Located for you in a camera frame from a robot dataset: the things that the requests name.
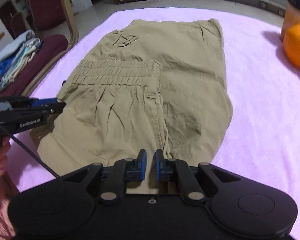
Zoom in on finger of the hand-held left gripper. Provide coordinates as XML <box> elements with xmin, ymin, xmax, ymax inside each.
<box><xmin>34</xmin><ymin>102</ymin><xmax>67</xmax><ymax>116</ymax></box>
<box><xmin>27</xmin><ymin>97</ymin><xmax>60</xmax><ymax>108</ymax></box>

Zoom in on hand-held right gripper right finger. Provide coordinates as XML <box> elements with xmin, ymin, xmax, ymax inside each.
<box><xmin>154</xmin><ymin>149</ymin><xmax>243</xmax><ymax>203</ymax></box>

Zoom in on metal storage shelf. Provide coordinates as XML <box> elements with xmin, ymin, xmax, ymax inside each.
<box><xmin>0</xmin><ymin>0</ymin><xmax>38</xmax><ymax>41</ymax></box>

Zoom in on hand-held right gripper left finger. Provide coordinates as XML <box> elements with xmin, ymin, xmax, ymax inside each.
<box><xmin>61</xmin><ymin>149</ymin><xmax>147</xmax><ymax>203</ymax></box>

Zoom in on khaki cargo pants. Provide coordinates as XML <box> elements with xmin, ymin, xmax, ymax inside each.
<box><xmin>29</xmin><ymin>18</ymin><xmax>234</xmax><ymax>196</ymax></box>

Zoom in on stack of folded clothes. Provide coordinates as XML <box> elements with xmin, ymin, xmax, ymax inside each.
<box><xmin>0</xmin><ymin>29</ymin><xmax>44</xmax><ymax>98</ymax></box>

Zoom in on large orange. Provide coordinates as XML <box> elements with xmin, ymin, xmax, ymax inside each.
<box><xmin>283</xmin><ymin>24</ymin><xmax>300</xmax><ymax>71</ymax></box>

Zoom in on black cable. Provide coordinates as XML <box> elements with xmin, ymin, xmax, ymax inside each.
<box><xmin>0</xmin><ymin>118</ymin><xmax>60</xmax><ymax>179</ymax></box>

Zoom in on maroon chair with gold frame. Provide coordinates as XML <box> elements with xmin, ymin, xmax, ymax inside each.
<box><xmin>0</xmin><ymin>0</ymin><xmax>79</xmax><ymax>99</ymax></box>

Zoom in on pink towel mat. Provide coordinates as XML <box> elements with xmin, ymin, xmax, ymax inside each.
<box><xmin>5</xmin><ymin>6</ymin><xmax>300</xmax><ymax>240</ymax></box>

